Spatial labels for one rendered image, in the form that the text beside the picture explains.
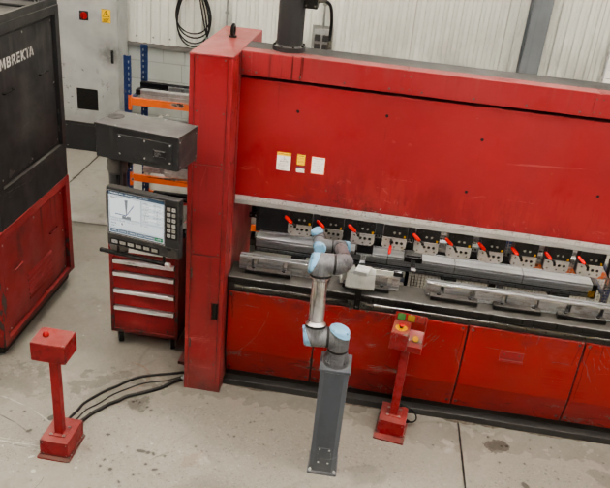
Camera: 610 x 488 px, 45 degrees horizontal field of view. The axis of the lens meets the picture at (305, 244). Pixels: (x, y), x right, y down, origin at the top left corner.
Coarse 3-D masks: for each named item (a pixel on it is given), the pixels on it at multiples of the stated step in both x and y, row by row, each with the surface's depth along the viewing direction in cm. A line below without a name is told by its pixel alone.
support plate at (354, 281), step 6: (354, 270) 467; (372, 270) 469; (348, 276) 460; (354, 276) 460; (360, 276) 461; (372, 276) 462; (348, 282) 453; (354, 282) 454; (360, 282) 454; (366, 282) 455; (372, 282) 456; (354, 288) 449; (360, 288) 448; (366, 288) 449; (372, 288) 449
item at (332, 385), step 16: (320, 368) 409; (320, 384) 416; (336, 384) 413; (320, 400) 419; (336, 400) 418; (320, 416) 424; (336, 416) 423; (320, 432) 429; (336, 432) 428; (320, 448) 434; (336, 448) 435; (320, 464) 440; (336, 464) 449
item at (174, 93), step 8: (144, 88) 627; (152, 88) 643; (160, 88) 643; (168, 88) 637; (176, 88) 636; (184, 88) 640; (144, 96) 624; (152, 96) 623; (160, 96) 623; (168, 96) 622; (176, 96) 621; (184, 96) 620
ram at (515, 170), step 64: (256, 128) 438; (320, 128) 432; (384, 128) 427; (448, 128) 422; (512, 128) 417; (576, 128) 412; (256, 192) 456; (320, 192) 450; (384, 192) 444; (448, 192) 439; (512, 192) 433; (576, 192) 428
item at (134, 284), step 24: (120, 264) 512; (144, 264) 507; (120, 288) 521; (144, 288) 517; (168, 288) 515; (120, 312) 529; (144, 312) 524; (168, 312) 524; (120, 336) 541; (168, 336) 532
